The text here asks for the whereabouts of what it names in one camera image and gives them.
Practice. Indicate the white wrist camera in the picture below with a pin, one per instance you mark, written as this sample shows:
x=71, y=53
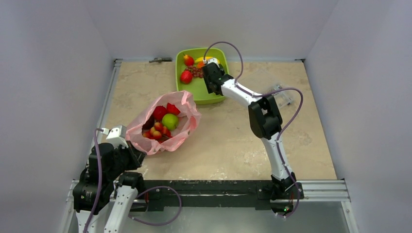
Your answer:
x=116, y=136
x=205, y=61

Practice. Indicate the pink plastic bag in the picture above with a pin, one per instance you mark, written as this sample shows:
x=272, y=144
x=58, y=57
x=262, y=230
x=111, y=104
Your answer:
x=189, y=119

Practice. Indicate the metal clamp at table edge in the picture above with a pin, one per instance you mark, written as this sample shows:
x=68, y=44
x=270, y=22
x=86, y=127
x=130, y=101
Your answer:
x=161, y=60

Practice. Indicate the purple fake grapes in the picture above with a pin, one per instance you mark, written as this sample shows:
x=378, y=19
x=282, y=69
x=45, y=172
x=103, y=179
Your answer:
x=195, y=71

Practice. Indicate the red fake apple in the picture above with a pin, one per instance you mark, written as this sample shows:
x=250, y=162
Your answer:
x=159, y=112

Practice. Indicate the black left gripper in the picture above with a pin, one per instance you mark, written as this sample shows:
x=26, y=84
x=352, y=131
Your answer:
x=136, y=155

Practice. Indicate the fake cherry bunch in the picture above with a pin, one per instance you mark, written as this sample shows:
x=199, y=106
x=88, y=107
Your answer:
x=158, y=132

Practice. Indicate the red fake bell pepper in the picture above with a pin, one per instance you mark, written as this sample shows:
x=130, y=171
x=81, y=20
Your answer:
x=172, y=109

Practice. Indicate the green fake apple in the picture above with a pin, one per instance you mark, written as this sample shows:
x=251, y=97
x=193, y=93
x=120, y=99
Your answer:
x=171, y=121

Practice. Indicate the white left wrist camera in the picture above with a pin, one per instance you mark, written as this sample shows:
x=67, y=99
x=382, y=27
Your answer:
x=116, y=136

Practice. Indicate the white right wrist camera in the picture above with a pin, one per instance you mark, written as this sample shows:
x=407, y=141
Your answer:
x=205, y=61

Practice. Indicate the red fake pear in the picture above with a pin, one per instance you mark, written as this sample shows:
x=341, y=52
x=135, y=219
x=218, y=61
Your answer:
x=188, y=60

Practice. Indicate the clear plastic screw box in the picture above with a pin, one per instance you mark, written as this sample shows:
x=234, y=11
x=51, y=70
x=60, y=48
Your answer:
x=263, y=82

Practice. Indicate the yellow fake banana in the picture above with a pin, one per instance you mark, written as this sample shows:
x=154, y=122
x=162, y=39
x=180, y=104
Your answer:
x=196, y=61

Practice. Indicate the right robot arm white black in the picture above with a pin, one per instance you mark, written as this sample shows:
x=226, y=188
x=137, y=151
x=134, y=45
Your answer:
x=264, y=119

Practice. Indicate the green plastic tray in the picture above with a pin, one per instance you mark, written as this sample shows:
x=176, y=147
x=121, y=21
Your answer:
x=197, y=86

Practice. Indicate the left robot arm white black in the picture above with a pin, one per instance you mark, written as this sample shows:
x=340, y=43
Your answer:
x=107, y=187

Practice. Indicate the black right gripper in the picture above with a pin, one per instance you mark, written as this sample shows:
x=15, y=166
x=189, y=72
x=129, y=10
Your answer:
x=210, y=72

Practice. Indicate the red fake strawberry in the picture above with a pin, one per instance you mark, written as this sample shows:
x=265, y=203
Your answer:
x=186, y=77

